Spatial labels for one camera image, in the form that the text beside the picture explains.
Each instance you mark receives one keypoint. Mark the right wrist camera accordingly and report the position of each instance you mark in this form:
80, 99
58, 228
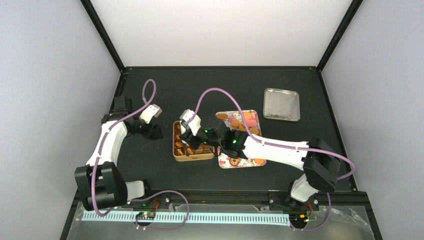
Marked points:
189, 121

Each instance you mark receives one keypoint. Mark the floral serving tray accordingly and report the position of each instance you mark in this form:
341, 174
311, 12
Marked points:
238, 125

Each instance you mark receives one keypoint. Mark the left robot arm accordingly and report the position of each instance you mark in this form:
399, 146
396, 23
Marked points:
99, 182

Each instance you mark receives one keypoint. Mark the white slotted cable duct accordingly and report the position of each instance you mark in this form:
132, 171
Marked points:
277, 219

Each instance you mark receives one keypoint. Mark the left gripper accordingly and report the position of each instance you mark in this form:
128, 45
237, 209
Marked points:
149, 132

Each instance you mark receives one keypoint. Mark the chocolate donut cookie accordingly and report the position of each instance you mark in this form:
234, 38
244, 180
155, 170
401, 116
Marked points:
234, 162

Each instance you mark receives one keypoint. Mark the pink round cookie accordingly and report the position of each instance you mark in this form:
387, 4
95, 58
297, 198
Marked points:
252, 123

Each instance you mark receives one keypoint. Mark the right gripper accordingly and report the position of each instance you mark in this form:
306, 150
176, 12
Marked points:
189, 139

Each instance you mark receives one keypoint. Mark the gold cookie tin with tray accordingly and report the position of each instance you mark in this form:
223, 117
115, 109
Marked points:
182, 152

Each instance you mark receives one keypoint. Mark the silver tin lid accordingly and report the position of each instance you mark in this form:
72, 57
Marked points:
280, 104

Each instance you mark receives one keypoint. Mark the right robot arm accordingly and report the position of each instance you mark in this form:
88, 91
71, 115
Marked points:
320, 169

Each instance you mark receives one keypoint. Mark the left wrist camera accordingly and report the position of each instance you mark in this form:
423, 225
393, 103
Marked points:
150, 112

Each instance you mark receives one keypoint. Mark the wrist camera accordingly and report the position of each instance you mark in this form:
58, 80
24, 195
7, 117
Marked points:
189, 121
150, 112

